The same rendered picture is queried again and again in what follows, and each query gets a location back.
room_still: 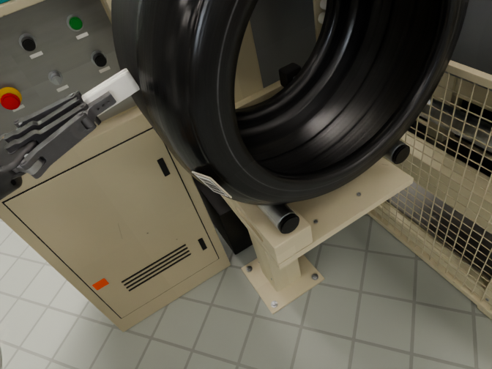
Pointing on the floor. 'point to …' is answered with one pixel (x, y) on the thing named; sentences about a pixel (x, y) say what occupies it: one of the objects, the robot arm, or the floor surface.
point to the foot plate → (255, 274)
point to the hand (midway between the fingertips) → (111, 92)
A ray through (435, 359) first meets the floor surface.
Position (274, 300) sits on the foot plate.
